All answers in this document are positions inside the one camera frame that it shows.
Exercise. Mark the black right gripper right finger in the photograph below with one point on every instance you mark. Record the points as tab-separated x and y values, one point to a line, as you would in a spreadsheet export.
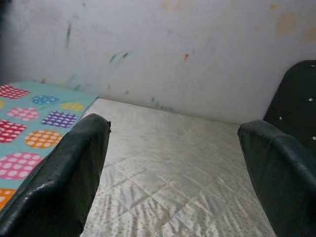
284	185

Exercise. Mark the dark tufted headboard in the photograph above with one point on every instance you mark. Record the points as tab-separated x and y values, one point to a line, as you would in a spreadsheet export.
296	93

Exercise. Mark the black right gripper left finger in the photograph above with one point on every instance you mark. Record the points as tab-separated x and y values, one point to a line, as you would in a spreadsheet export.
54	197

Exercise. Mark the turquoise blanket with colourful shapes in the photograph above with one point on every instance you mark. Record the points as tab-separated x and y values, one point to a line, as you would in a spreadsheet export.
37	98

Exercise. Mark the white quilted mattress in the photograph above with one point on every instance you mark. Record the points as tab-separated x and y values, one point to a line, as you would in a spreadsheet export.
172	160

